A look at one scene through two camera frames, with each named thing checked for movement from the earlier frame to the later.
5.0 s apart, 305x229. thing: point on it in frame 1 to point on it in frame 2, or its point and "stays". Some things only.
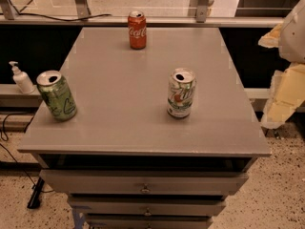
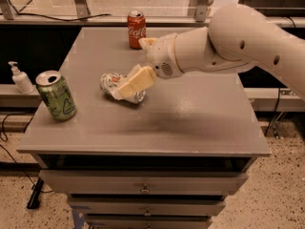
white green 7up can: (181, 87) to (110, 82)
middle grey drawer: (148, 205) stays
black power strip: (33, 201) stays
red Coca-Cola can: (137, 30) stays
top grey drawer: (140, 182) stays
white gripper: (294, 37) to (161, 56)
